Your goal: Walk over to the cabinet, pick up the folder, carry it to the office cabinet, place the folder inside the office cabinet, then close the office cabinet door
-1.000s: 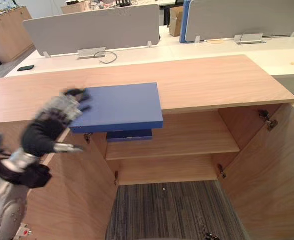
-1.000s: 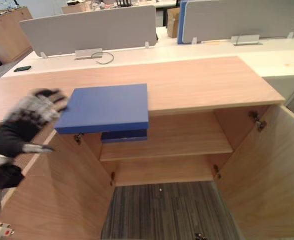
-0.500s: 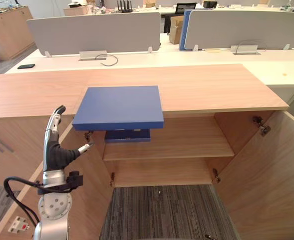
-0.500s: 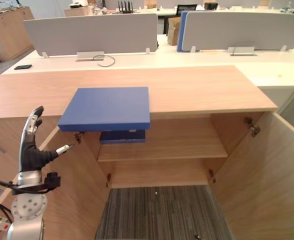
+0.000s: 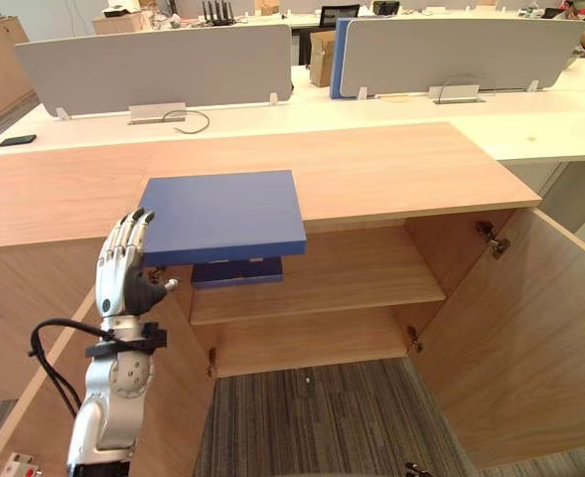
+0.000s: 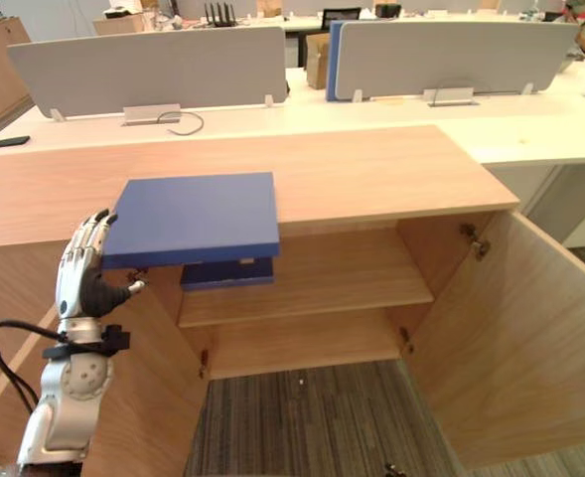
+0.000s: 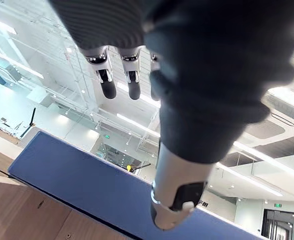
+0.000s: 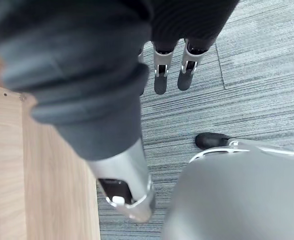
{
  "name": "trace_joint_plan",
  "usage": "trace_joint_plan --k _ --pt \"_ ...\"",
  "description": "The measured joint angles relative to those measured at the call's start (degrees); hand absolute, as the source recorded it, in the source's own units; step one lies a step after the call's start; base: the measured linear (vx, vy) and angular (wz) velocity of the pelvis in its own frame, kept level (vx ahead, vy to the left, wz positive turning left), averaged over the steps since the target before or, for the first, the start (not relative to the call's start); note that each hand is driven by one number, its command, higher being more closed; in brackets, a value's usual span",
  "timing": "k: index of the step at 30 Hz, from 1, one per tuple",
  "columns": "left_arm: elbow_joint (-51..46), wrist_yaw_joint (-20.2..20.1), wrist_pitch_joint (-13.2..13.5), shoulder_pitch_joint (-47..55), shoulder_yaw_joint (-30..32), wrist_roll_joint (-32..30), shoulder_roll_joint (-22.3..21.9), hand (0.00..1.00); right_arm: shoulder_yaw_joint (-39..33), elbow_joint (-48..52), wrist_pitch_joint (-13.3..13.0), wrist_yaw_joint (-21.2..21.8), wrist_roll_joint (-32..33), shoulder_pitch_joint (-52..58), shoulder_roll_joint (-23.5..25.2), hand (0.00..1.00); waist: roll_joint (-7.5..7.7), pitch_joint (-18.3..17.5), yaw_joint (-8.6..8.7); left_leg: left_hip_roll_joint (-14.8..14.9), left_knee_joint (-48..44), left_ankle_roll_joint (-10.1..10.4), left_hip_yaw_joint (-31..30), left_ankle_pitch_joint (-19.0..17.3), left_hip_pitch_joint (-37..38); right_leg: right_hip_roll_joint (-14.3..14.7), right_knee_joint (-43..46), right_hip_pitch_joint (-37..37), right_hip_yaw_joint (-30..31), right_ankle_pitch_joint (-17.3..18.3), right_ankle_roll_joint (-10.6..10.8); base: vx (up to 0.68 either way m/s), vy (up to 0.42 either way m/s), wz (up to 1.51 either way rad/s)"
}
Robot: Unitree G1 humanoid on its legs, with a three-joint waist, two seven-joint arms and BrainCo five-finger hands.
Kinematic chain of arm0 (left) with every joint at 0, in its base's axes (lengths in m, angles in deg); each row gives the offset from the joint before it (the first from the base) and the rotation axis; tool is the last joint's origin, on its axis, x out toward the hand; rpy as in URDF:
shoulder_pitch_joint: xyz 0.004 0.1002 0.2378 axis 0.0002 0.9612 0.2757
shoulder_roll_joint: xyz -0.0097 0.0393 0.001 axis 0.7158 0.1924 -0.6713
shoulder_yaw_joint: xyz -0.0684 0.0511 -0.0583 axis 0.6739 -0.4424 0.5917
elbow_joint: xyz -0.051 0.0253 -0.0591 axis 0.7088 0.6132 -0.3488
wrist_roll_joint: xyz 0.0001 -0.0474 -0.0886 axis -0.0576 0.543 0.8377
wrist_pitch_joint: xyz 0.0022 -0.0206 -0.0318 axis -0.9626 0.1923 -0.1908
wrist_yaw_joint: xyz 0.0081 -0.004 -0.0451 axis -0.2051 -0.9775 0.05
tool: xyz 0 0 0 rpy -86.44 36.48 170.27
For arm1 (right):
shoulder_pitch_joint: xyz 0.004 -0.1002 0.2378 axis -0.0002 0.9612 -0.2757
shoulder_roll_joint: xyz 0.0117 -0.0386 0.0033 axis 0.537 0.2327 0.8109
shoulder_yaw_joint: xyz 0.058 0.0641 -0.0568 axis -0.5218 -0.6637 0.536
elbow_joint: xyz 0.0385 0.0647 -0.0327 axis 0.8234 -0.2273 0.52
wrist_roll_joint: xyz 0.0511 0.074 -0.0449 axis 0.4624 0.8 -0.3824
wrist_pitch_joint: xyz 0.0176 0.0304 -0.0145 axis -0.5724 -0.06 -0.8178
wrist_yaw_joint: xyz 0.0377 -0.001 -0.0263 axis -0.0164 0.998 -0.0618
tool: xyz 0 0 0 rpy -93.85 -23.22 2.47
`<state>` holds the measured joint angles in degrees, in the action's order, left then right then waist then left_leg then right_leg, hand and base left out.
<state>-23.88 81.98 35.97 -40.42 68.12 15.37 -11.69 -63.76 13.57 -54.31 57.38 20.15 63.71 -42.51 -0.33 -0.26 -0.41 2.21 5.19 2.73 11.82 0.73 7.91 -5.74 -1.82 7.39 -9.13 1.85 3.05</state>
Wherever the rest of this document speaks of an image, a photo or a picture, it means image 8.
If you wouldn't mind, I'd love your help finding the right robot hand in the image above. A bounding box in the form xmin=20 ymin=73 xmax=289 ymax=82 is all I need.
xmin=0 ymin=0 xmax=240 ymax=224

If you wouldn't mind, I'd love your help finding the light wooden cabinet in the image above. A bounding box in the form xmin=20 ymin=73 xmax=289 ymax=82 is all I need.
xmin=0 ymin=47 xmax=102 ymax=240

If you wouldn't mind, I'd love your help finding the dark robot foot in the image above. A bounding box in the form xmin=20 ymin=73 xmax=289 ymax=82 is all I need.
xmin=195 ymin=132 xmax=233 ymax=151

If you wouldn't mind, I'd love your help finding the silver robot leg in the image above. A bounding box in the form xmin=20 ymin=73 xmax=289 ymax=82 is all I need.
xmin=161 ymin=139 xmax=294 ymax=240

